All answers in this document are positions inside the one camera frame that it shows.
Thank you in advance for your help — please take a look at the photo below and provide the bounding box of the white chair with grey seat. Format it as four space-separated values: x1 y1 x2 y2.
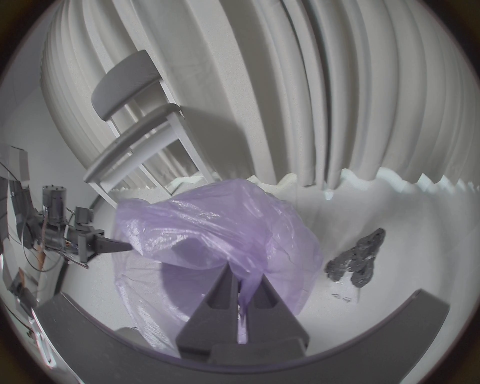
83 50 218 209

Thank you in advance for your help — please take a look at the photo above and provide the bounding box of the purple plastic bag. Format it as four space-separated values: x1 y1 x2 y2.
113 179 325 355

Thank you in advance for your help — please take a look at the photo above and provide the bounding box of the white curtain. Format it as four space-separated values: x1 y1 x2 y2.
39 0 480 188

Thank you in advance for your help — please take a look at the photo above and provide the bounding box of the white trash bin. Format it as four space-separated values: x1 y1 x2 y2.
113 257 308 355

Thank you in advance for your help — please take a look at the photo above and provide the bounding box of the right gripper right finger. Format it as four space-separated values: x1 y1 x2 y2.
245 274 311 362

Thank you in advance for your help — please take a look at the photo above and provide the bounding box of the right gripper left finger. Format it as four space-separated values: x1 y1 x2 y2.
175 262 241 362

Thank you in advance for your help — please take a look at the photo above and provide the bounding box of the crumpled black plastic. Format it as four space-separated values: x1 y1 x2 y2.
324 227 387 289

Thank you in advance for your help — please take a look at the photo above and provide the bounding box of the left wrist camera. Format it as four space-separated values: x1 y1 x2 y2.
74 205 95 227

